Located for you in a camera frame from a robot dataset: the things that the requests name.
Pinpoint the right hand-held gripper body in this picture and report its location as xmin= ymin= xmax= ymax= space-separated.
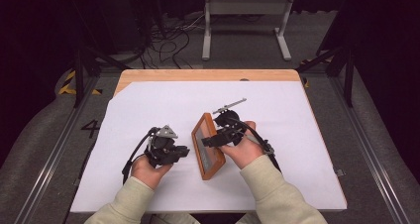
xmin=212 ymin=97 xmax=248 ymax=147

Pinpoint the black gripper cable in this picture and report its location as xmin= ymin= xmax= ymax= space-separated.
xmin=227 ymin=116 xmax=282 ymax=173
xmin=121 ymin=126 xmax=159 ymax=185

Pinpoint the tangle of black floor cables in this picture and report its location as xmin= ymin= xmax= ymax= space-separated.
xmin=140 ymin=12 xmax=207 ymax=70

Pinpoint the black metal stand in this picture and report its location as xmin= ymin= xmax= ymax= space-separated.
xmin=69 ymin=44 xmax=131 ymax=109
xmin=296 ymin=45 xmax=357 ymax=108

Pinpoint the person's right hand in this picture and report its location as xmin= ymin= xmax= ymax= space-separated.
xmin=219 ymin=120 xmax=265 ymax=170

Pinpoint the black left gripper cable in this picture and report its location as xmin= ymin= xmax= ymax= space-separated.
xmin=121 ymin=126 xmax=159 ymax=185

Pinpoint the person's left hand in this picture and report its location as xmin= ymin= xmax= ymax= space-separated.
xmin=130 ymin=154 xmax=173 ymax=190

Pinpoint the grey metal stand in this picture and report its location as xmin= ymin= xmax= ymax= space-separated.
xmin=201 ymin=0 xmax=296 ymax=61

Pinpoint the yellow black hazard tape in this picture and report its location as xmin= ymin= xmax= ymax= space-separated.
xmin=57 ymin=69 xmax=103 ymax=96

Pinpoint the metal floor rail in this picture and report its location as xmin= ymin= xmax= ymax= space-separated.
xmin=14 ymin=74 xmax=100 ymax=224
xmin=329 ymin=74 xmax=411 ymax=224

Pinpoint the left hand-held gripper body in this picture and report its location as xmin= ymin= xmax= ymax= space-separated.
xmin=145 ymin=124 xmax=179 ymax=168

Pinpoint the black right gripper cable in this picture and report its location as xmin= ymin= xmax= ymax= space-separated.
xmin=227 ymin=116 xmax=282 ymax=173

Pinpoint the wooden picture frame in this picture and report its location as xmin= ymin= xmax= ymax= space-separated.
xmin=190 ymin=112 xmax=227 ymax=181

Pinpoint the white paper sheet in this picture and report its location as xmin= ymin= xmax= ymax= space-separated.
xmin=69 ymin=80 xmax=348 ymax=214

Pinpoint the wooden table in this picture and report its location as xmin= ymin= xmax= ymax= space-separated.
xmin=113 ymin=68 xmax=349 ymax=215

